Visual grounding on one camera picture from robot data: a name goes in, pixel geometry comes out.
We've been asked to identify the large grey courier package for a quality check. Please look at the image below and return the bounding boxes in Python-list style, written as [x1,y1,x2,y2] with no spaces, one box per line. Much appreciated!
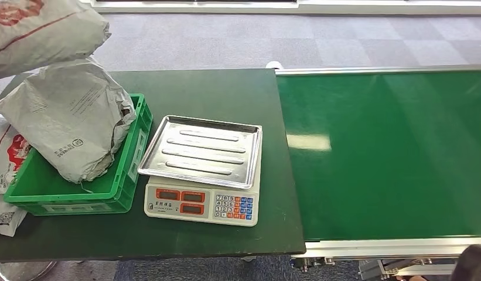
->
[0,58,137,184]

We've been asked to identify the steel scale tray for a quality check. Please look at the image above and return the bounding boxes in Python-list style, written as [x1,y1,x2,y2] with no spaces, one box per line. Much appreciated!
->
[138,115,263,191]

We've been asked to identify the white baseboard strip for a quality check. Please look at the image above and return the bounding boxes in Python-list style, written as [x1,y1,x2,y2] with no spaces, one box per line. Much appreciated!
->
[79,0,481,15]

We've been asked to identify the white package with QR codes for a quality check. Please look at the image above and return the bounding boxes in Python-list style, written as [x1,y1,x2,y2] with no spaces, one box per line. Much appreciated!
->
[0,193,28,238]

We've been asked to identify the white electronic scale body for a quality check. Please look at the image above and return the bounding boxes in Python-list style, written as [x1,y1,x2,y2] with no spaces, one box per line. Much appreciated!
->
[144,155,260,228]

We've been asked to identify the person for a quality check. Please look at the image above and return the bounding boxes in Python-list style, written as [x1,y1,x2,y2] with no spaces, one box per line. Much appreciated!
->
[395,244,481,281]

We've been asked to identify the white package red print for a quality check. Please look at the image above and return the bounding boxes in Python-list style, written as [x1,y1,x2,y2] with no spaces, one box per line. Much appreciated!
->
[0,114,32,195]
[0,0,112,81]

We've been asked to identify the round metal table base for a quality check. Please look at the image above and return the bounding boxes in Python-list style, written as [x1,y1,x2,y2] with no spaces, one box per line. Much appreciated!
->
[0,261,58,281]

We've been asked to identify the green conveyor belt aluminium frame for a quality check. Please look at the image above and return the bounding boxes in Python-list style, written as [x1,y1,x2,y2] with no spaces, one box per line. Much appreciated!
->
[275,64,481,281]

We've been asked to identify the green plastic basket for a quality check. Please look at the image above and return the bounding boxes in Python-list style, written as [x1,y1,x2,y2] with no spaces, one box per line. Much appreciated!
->
[3,92,153,217]

